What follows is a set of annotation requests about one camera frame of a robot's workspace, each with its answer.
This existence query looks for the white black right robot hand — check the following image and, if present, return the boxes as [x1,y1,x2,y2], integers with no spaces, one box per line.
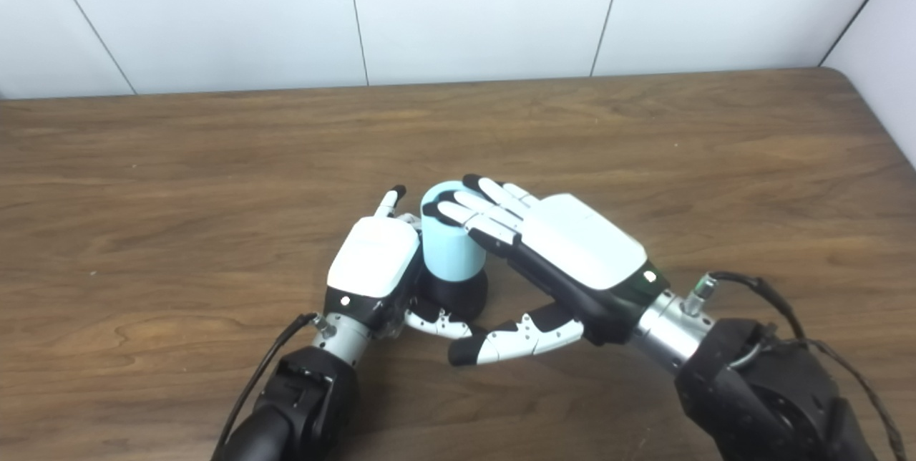
[422,174,671,367]

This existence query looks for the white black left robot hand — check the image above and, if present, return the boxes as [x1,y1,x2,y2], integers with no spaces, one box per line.
[323,185,474,341]

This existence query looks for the light blue cup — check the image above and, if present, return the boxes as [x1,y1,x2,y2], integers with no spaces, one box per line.
[419,180,487,283]

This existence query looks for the black funnel-shaped nozzle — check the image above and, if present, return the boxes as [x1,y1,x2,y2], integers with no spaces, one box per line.
[416,269,489,322]

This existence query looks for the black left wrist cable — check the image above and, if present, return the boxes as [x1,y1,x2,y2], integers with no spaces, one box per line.
[211,313,337,461]

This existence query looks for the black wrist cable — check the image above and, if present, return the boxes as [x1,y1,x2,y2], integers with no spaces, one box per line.
[683,271,806,336]
[211,313,337,461]

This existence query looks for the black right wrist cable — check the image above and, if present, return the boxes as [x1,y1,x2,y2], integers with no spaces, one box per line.
[683,271,806,336]

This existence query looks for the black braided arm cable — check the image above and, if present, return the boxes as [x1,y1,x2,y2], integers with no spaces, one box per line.
[759,325,908,461]

